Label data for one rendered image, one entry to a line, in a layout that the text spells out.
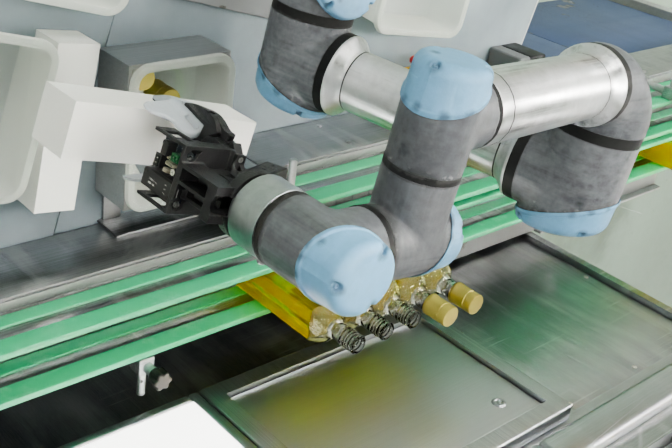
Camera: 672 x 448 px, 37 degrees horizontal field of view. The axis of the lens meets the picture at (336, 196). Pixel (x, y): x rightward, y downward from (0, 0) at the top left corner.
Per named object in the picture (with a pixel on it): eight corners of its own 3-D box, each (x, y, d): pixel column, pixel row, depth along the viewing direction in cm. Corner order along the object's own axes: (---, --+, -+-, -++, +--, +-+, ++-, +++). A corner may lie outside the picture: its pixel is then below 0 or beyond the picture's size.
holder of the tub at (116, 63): (94, 222, 153) (122, 244, 148) (99, 47, 141) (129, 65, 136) (189, 198, 164) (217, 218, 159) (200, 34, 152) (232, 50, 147)
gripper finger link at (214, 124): (191, 91, 105) (233, 143, 100) (202, 92, 106) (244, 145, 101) (171, 127, 107) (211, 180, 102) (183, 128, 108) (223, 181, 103)
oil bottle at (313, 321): (230, 283, 160) (319, 351, 146) (233, 251, 157) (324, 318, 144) (258, 274, 163) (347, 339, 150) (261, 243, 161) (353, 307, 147)
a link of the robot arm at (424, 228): (490, 182, 95) (412, 194, 88) (455, 284, 99) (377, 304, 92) (431, 146, 100) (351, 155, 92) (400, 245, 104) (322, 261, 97)
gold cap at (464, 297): (454, 304, 161) (475, 317, 158) (444, 298, 158) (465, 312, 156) (466, 285, 161) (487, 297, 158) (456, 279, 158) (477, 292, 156)
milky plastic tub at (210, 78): (95, 192, 151) (127, 216, 145) (99, 47, 141) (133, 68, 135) (193, 169, 162) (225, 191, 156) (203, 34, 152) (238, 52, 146)
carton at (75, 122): (46, 80, 103) (76, 101, 99) (225, 104, 121) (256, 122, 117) (31, 136, 105) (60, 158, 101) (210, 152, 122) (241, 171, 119)
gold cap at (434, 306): (422, 299, 154) (443, 313, 152) (438, 289, 156) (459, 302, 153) (421, 317, 156) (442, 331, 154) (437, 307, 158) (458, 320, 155)
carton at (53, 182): (13, 195, 142) (33, 213, 138) (36, 29, 134) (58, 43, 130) (53, 192, 146) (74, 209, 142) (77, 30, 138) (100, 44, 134)
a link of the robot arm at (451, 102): (694, 49, 121) (488, 86, 83) (659, 133, 125) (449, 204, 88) (607, 16, 127) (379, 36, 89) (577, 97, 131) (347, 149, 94)
